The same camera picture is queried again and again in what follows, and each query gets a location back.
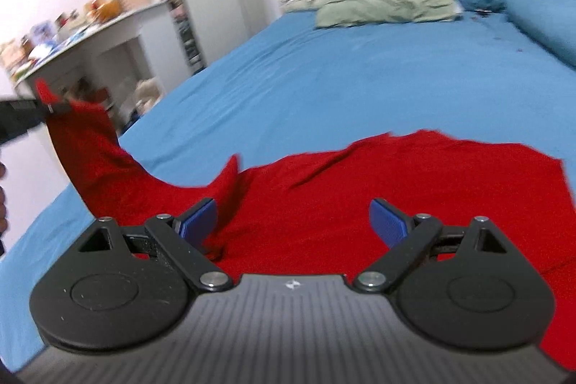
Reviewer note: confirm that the person's left hand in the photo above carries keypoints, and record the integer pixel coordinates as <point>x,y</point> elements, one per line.
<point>2,204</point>

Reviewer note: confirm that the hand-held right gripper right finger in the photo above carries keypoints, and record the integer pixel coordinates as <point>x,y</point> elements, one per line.
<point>388,223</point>

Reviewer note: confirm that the red garment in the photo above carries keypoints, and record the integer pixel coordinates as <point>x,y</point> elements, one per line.
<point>342,195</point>

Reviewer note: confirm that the beige plush toy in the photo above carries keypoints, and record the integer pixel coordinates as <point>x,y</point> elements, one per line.
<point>147,94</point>

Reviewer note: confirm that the white desk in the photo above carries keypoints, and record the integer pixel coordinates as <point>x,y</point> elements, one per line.
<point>112,46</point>

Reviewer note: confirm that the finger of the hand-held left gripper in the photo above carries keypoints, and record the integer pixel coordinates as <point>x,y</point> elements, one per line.
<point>53,108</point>

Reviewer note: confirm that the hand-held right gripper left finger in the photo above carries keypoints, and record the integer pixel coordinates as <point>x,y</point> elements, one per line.
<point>199,220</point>

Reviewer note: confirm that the green pillow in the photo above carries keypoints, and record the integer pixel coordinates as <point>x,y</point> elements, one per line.
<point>382,6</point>

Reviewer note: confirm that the blue bed sheet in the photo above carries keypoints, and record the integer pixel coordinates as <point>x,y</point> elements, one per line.
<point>324,82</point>

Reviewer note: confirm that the blue bolster pillow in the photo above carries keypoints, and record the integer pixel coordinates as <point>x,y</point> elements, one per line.
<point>546,17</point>

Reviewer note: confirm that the pile of desk clutter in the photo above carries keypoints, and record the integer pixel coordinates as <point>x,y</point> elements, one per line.
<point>76,19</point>

